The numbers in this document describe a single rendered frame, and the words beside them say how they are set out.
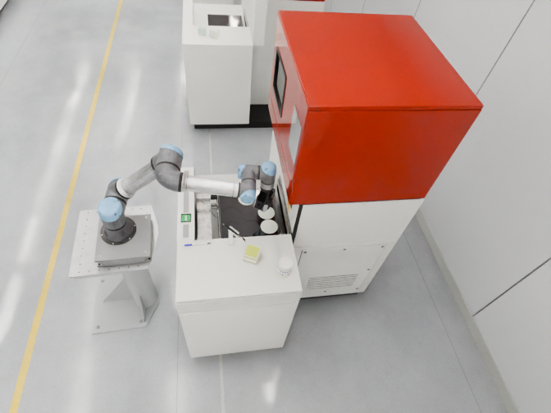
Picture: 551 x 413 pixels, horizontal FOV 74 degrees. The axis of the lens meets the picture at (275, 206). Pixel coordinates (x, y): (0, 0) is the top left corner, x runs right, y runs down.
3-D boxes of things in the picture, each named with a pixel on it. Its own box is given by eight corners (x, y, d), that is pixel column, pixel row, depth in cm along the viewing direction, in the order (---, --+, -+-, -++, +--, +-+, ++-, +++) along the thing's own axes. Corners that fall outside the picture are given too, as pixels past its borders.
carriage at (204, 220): (210, 198, 229) (210, 195, 226) (212, 247, 206) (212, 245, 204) (197, 199, 227) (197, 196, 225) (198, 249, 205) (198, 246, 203)
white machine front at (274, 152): (273, 152, 265) (279, 106, 234) (292, 247, 216) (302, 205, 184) (269, 152, 264) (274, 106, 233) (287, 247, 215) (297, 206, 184)
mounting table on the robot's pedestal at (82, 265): (76, 288, 201) (68, 277, 190) (86, 223, 227) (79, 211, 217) (161, 278, 209) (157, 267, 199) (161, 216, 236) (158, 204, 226)
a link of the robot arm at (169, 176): (150, 179, 162) (258, 193, 171) (154, 161, 168) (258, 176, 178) (151, 195, 171) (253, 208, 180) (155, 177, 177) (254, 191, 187)
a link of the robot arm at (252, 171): (237, 177, 178) (260, 178, 179) (238, 160, 184) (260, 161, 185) (237, 187, 184) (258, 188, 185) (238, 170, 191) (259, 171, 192)
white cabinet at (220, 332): (264, 238, 317) (273, 172, 253) (281, 351, 258) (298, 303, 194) (189, 242, 306) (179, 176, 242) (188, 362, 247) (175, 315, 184)
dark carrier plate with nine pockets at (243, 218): (273, 190, 232) (273, 189, 232) (281, 235, 211) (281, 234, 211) (218, 192, 226) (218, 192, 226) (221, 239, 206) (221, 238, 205)
